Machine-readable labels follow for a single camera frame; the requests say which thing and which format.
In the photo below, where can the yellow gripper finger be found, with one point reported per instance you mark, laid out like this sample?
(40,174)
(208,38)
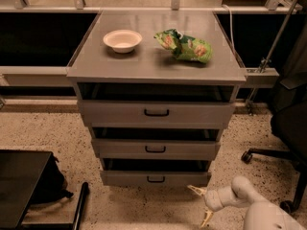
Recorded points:
(197,190)
(208,214)

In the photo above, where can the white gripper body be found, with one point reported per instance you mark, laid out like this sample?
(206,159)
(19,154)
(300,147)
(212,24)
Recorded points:
(212,200)

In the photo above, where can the grey bottom drawer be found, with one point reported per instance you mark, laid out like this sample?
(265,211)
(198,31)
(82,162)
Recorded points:
(155,172)

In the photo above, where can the grey drawer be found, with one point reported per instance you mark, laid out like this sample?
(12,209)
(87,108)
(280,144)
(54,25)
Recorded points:
(155,172)
(155,143)
(106,104)

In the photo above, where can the grey drawer cabinet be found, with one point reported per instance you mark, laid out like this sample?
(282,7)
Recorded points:
(150,63)

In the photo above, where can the grey middle drawer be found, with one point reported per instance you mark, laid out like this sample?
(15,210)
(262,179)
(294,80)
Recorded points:
(155,143)

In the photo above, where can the grey top drawer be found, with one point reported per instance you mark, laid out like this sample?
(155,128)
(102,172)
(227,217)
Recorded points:
(106,104)

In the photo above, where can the black office chair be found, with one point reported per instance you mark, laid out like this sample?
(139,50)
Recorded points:
(289,119)

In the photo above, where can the green chip bag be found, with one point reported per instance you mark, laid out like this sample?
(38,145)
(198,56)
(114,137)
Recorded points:
(184,47)

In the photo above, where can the black backpack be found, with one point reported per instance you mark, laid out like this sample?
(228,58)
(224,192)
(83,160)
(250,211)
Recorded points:
(52,185)

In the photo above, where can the white bowl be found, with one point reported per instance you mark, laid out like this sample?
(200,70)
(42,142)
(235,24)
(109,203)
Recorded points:
(122,41)

